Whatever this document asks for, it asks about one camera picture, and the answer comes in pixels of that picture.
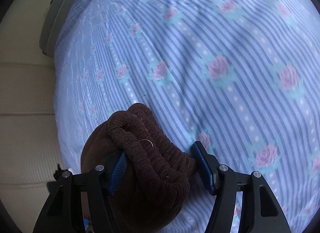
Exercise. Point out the white louvered wardrobe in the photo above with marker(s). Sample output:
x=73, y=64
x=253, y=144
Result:
x=29, y=148

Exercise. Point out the dark brown pants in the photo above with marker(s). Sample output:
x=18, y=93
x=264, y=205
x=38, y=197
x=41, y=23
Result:
x=157, y=179

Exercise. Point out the blue floral bed sheet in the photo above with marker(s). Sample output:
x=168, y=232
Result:
x=241, y=76

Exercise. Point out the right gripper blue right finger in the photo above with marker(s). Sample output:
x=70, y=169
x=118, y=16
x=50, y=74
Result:
x=260, y=210

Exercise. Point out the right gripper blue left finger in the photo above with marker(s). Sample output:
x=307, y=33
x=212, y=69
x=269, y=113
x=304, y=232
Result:
x=83, y=200

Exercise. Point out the grey padded headboard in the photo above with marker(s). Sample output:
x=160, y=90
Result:
x=54, y=21

